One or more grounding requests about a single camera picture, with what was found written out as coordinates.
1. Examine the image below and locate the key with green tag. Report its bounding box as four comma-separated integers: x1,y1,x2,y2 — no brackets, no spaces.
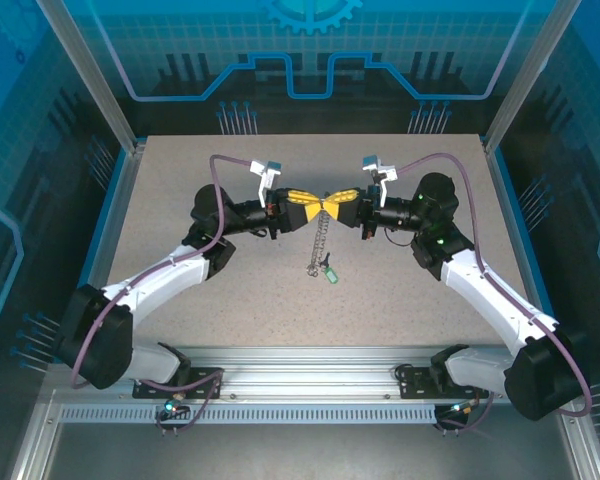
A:
318,252,342,287

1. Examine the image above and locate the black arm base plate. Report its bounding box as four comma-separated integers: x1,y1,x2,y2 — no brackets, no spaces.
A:
132,367,225,400
395,366,490,400

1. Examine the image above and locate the aluminium mounting rail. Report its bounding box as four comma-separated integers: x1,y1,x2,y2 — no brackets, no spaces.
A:
129,344,576,404

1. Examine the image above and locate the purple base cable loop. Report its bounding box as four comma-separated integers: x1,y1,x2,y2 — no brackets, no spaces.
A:
435,394,495,435
152,372,225,437

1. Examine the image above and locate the slotted grey cable duct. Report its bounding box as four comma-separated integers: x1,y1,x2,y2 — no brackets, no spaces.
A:
59,403,439,425

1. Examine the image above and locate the connector with green light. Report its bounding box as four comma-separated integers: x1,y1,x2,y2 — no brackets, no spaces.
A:
162,397,190,419
447,398,481,417

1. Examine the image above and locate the aluminium frame post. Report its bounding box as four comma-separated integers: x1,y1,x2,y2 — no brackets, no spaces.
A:
35,0,146,154
482,0,584,154

